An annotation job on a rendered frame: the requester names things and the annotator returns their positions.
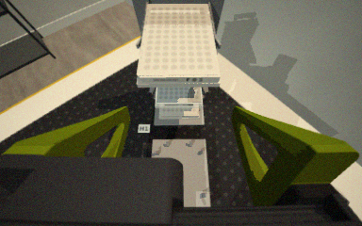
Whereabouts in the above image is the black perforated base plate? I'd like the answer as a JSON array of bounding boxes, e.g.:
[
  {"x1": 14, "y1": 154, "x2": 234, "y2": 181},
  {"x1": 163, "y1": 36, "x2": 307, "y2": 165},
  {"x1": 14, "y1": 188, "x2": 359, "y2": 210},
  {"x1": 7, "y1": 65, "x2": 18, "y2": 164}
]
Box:
[{"x1": 0, "y1": 59, "x2": 277, "y2": 207}]

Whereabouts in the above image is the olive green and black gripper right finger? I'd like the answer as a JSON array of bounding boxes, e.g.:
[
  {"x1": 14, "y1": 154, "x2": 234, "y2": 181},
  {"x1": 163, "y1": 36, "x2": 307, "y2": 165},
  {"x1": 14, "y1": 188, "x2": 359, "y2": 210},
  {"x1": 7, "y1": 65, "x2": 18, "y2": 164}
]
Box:
[{"x1": 231, "y1": 106, "x2": 359, "y2": 206}]

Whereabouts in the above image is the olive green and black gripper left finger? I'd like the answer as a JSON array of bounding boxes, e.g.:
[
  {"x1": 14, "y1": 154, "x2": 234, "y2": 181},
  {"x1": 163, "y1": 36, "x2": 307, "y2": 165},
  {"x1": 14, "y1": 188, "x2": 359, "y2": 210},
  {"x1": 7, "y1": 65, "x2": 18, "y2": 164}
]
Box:
[{"x1": 2, "y1": 106, "x2": 130, "y2": 157}]

